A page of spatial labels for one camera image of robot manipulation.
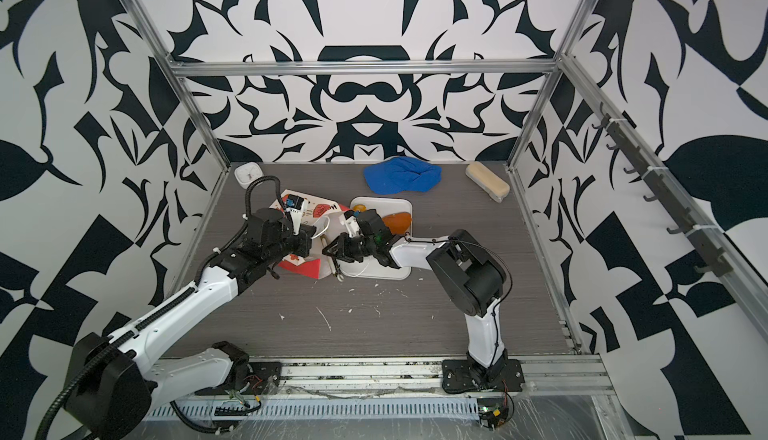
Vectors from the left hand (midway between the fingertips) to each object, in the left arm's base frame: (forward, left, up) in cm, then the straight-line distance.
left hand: (314, 222), depth 81 cm
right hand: (-4, -2, -9) cm, 10 cm away
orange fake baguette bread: (+11, -24, -18) cm, 32 cm away
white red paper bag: (+3, -2, -1) cm, 4 cm away
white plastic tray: (-13, -16, -1) cm, 21 cm away
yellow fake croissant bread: (+15, -11, -15) cm, 24 cm away
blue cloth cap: (+31, -26, -16) cm, 44 cm away
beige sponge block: (+28, -58, -17) cm, 67 cm away
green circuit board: (-41, -43, -20) cm, 63 cm away
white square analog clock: (+34, +32, -16) cm, 49 cm away
